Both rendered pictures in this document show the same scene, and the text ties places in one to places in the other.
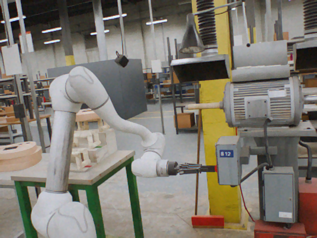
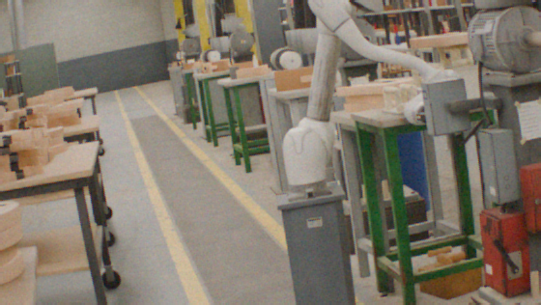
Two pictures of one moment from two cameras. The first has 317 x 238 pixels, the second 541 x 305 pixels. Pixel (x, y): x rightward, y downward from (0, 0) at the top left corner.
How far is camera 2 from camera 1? 3.91 m
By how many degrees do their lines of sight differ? 60
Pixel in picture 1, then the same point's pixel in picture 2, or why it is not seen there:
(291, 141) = (505, 93)
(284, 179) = (486, 141)
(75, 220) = (292, 140)
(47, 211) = not seen: hidden behind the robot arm
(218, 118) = not seen: outside the picture
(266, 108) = (480, 45)
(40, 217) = not seen: hidden behind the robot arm
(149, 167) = (408, 110)
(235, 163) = (429, 108)
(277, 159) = (504, 117)
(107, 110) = (344, 35)
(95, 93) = (327, 16)
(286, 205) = (491, 177)
